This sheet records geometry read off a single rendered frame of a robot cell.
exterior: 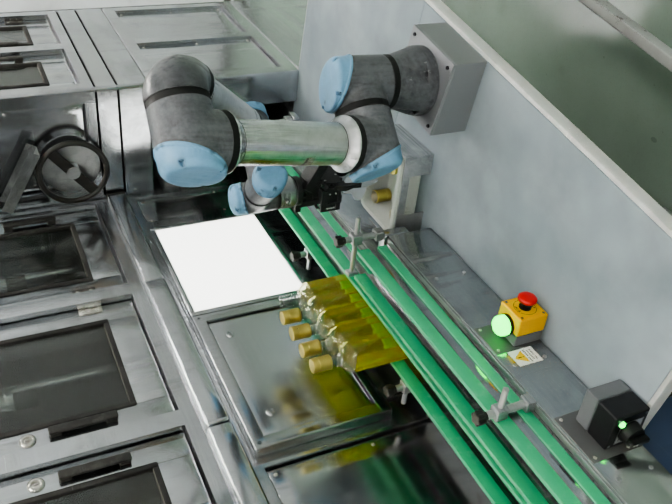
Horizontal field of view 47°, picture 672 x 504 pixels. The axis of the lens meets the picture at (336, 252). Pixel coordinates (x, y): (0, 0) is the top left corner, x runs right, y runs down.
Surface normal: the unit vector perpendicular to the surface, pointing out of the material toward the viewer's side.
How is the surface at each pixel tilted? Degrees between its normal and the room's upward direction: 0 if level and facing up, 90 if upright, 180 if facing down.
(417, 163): 90
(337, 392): 90
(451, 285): 90
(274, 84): 90
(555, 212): 0
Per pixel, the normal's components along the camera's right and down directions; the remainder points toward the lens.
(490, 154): -0.90, 0.18
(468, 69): 0.41, 0.67
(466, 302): 0.09, -0.82
